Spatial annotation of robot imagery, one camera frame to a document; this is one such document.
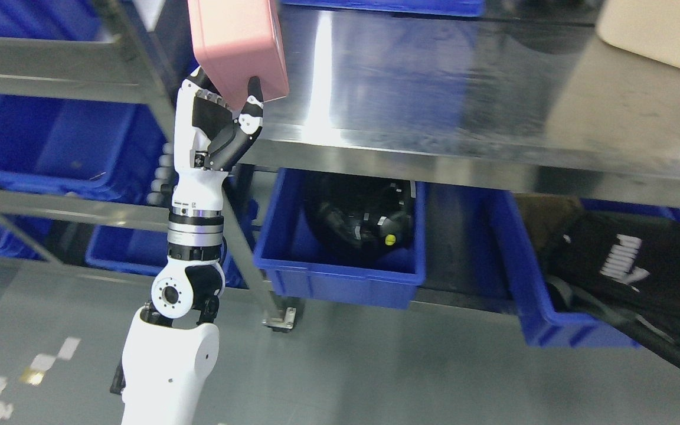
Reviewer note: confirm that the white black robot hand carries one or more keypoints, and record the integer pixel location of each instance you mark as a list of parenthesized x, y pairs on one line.
[(208, 142)]

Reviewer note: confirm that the pink plastic storage box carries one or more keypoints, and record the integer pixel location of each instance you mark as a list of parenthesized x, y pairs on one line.
[(236, 40)]

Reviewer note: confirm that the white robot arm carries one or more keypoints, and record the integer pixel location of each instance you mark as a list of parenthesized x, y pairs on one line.
[(173, 341)]

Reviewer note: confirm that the blue bin left lower shelf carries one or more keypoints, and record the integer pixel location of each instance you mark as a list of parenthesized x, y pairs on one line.
[(99, 151)]

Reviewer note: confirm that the stainless steel shelf rack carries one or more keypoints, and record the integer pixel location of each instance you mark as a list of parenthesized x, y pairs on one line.
[(130, 62)]

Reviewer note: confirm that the cardboard box in bin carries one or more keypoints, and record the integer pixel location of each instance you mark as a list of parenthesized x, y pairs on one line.
[(543, 215)]

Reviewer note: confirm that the cream plastic container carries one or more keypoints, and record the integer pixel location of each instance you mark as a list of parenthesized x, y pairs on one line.
[(646, 28)]

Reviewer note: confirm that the blue bin with helmet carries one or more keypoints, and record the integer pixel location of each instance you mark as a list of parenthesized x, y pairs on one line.
[(300, 266)]

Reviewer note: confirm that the black helmet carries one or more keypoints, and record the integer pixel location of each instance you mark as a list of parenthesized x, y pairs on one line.
[(360, 217)]

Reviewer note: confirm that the blue bin on cart top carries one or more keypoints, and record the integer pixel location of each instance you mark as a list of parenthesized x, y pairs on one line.
[(437, 8)]

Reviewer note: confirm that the blue bin with backpack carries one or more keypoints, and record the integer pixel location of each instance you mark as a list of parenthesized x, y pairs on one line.
[(544, 322)]

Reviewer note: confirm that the stainless steel cart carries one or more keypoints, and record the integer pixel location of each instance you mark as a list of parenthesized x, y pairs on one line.
[(526, 98)]

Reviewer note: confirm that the black Puma backpack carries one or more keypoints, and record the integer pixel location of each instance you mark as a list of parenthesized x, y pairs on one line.
[(622, 269)]

